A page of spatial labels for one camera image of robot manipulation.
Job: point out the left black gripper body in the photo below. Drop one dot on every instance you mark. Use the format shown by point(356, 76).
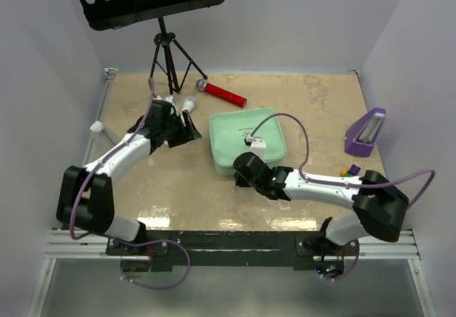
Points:
point(176, 131)

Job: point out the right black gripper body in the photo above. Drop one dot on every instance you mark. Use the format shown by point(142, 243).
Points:
point(241, 182)

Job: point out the mint green medicine kit case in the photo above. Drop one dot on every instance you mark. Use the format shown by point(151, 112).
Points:
point(227, 132)

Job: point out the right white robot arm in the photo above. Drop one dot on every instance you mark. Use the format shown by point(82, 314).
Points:
point(377, 207)

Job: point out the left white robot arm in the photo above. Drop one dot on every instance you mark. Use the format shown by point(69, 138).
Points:
point(86, 197)

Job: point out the white toy microphone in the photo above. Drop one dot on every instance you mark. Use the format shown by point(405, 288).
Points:
point(189, 104)

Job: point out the red toy microphone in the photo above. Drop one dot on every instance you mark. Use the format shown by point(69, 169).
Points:
point(237, 100)

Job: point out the white plastic stand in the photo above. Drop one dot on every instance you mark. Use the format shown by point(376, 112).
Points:
point(103, 137)

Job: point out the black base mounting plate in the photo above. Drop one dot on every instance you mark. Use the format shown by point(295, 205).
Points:
point(235, 248)

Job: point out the toy brick car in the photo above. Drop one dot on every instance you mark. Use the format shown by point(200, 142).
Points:
point(352, 171)

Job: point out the purple plastic stand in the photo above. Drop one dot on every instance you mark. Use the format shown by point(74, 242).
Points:
point(360, 138)

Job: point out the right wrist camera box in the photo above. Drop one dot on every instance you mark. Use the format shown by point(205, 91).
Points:
point(255, 145)

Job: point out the aluminium frame rail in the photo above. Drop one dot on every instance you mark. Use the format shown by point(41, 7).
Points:
point(59, 244)

